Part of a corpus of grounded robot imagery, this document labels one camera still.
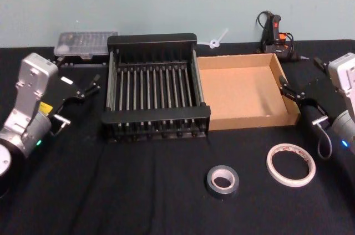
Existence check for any black corded tool, red switch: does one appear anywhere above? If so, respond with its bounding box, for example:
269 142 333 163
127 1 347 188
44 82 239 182
255 10 309 63

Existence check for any black table cloth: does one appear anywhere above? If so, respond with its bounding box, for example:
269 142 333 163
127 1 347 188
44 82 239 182
0 39 355 235

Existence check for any thin dark left wrist cable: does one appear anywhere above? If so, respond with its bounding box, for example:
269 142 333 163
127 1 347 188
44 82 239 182
50 114 72 137

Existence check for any black rack with steel bars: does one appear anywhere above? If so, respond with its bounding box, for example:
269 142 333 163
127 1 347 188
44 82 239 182
100 33 212 143

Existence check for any thin dark wrist cable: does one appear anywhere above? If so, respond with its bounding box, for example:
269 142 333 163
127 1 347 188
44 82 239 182
311 116 333 161
50 114 72 137

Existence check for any thin dark right wrist cable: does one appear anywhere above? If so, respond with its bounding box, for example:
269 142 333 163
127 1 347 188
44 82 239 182
311 116 333 161

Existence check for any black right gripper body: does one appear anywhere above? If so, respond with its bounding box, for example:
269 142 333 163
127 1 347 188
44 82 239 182
301 79 341 125

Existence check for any white tape roll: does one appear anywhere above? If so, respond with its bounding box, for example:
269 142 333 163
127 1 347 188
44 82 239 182
266 143 316 188

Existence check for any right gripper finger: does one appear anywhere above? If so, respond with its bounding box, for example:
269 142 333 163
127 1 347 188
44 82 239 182
278 75 306 105
313 57 329 70

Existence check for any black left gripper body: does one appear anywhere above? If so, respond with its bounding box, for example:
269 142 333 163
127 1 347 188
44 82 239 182
38 71 85 119

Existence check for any shallow brown cardboard tray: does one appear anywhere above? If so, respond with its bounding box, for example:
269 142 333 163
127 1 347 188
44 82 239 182
196 53 302 131

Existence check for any silver tape roll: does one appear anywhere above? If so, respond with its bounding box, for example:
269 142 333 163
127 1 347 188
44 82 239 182
205 165 240 199

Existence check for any white three-armed plastic piece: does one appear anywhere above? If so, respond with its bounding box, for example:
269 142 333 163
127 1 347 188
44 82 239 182
197 27 230 49

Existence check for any clear plastic case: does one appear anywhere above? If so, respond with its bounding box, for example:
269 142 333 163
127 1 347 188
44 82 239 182
53 31 119 60

